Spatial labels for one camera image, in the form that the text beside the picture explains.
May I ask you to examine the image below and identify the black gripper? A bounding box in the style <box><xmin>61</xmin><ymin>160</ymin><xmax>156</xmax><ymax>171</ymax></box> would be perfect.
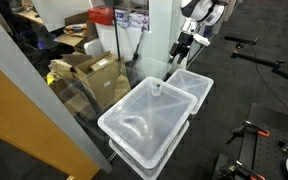
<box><xmin>167</xmin><ymin>31</ymin><xmax>196</xmax><ymax>65</ymax></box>

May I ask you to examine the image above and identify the clear plastic measuring cup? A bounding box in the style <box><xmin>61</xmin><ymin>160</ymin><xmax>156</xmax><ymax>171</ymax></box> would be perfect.
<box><xmin>150</xmin><ymin>80</ymin><xmax>164</xmax><ymax>98</ymax></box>

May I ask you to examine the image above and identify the small clear plastic bin lid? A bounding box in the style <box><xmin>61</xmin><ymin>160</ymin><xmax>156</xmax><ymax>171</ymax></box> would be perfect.
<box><xmin>165</xmin><ymin>68</ymin><xmax>215</xmax><ymax>116</ymax></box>

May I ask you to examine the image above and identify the white blue carton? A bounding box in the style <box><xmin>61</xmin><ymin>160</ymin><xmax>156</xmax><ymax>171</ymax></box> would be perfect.
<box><xmin>114</xmin><ymin>8</ymin><xmax>132</xmax><ymax>29</ymax></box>
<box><xmin>128</xmin><ymin>11</ymin><xmax>151</xmax><ymax>32</ymax></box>

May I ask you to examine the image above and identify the large clear plastic bin lid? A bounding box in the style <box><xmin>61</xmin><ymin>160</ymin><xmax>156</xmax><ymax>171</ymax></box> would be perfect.
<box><xmin>97</xmin><ymin>76</ymin><xmax>198</xmax><ymax>169</ymax></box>

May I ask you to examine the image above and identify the open brown cardboard box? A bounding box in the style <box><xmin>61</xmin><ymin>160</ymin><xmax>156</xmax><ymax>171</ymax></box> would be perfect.
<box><xmin>71</xmin><ymin>49</ymin><xmax>132</xmax><ymax>112</ymax></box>

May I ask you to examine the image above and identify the white plastic container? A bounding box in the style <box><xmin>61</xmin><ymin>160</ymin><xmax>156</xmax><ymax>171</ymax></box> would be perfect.
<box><xmin>83</xmin><ymin>37</ymin><xmax>105</xmax><ymax>58</ymax></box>

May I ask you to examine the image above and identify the red metal box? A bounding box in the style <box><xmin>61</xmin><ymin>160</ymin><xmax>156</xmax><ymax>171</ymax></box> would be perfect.
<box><xmin>87</xmin><ymin>5</ymin><xmax>115</xmax><ymax>27</ymax></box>

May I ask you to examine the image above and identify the cardboard box holding packets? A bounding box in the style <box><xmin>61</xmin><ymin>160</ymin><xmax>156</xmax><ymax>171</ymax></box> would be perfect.
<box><xmin>53</xmin><ymin>12</ymin><xmax>99</xmax><ymax>48</ymax></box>

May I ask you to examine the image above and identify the orange white packet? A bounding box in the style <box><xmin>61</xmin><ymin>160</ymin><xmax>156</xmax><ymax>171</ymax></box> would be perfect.
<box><xmin>64</xmin><ymin>22</ymin><xmax>89</xmax><ymax>35</ymax></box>

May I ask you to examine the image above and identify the low brown cardboard box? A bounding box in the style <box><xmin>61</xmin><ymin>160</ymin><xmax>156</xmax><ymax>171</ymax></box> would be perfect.
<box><xmin>48</xmin><ymin>78</ymin><xmax>98</xmax><ymax>122</ymax></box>

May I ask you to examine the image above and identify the flattened brown cardboard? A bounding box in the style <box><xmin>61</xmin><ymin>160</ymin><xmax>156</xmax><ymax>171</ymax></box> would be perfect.
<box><xmin>47</xmin><ymin>53</ymin><xmax>85</xmax><ymax>81</ymax></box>

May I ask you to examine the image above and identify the black breadboard work table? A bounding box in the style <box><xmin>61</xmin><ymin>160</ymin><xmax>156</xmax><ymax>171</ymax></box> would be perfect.
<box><xmin>212</xmin><ymin>102</ymin><xmax>288</xmax><ymax>180</ymax></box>

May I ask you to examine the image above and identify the small yellow object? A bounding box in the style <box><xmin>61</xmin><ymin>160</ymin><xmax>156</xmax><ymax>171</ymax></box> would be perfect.
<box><xmin>45</xmin><ymin>71</ymin><xmax>57</xmax><ymax>85</ymax></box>

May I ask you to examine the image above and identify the orange wooden door panel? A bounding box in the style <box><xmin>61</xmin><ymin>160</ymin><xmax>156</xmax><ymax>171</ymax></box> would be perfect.
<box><xmin>0</xmin><ymin>54</ymin><xmax>101</xmax><ymax>180</ymax></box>

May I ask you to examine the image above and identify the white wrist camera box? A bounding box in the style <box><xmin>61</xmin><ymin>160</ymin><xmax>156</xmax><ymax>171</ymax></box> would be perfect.
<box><xmin>193</xmin><ymin>33</ymin><xmax>211</xmax><ymax>47</ymax></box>

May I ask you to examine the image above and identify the black long handled dustpan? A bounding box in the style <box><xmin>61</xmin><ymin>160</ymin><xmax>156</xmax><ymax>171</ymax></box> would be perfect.
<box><xmin>125</xmin><ymin>28</ymin><xmax>147</xmax><ymax>86</ymax></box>

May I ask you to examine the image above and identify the broom with black handle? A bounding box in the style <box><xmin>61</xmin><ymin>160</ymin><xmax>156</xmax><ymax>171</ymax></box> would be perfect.
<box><xmin>111</xmin><ymin>0</ymin><xmax>132</xmax><ymax>105</ymax></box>

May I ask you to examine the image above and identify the thin black floor cable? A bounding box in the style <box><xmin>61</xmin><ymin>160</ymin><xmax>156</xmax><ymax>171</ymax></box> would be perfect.
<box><xmin>250</xmin><ymin>44</ymin><xmax>288</xmax><ymax>118</ymax></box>

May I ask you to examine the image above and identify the black articulated camera stand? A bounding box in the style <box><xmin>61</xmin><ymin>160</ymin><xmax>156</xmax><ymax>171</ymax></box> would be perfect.
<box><xmin>223</xmin><ymin>34</ymin><xmax>288</xmax><ymax>88</ymax></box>

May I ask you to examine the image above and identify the black clamp orange handle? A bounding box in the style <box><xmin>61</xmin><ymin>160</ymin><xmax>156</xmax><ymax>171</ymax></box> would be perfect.
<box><xmin>225</xmin><ymin>120</ymin><xmax>271</xmax><ymax>145</ymax></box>
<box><xmin>216</xmin><ymin>159</ymin><xmax>268</xmax><ymax>180</ymax></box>

